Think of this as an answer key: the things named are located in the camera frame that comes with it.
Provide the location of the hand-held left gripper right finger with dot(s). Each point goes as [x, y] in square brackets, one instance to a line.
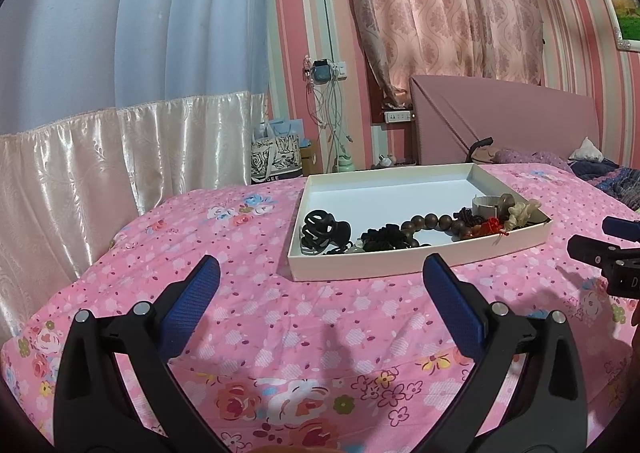
[457, 305]

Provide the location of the pink padded headboard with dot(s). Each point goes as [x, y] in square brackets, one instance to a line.
[525, 118]

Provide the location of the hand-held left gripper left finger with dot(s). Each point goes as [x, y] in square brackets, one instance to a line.
[192, 303]

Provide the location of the small white figurine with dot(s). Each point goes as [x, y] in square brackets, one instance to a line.
[385, 160]

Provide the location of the white power strip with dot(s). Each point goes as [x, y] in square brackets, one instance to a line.
[397, 117]

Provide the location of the black hair claw clip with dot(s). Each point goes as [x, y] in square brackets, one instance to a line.
[320, 228]

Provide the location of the dark blue blanket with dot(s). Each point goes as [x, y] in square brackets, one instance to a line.
[607, 178]

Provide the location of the pink floral bedsheet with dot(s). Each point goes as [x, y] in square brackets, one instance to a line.
[300, 323]

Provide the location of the framed landscape picture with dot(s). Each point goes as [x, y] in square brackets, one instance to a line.
[627, 8]

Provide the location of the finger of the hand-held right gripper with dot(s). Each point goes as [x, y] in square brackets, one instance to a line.
[592, 250]
[620, 226]

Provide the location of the blue wall charger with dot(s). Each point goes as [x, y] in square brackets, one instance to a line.
[321, 72]

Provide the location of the cream satin curtain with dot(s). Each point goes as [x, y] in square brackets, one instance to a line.
[75, 183]

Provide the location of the white cardboard box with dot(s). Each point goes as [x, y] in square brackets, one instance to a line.
[390, 198]

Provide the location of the small cardboard box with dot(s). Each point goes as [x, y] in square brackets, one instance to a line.
[308, 158]

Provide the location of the blue gift bag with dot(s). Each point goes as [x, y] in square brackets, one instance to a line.
[287, 127]

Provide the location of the light blue curtain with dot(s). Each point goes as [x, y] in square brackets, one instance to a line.
[125, 23]

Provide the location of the red knot ornament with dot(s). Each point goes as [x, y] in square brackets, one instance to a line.
[494, 225]

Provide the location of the purple dotted pillow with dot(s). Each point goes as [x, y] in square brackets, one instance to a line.
[530, 156]

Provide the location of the printed tote bag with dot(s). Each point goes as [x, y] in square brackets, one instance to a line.
[277, 158]

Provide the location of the white band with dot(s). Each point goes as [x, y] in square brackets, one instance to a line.
[485, 205]

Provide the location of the pink floral curtain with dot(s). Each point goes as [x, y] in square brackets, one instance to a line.
[440, 8]

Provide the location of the white cloth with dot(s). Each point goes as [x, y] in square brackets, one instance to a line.
[586, 149]

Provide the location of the black scrunchie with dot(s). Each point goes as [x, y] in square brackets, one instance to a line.
[380, 238]

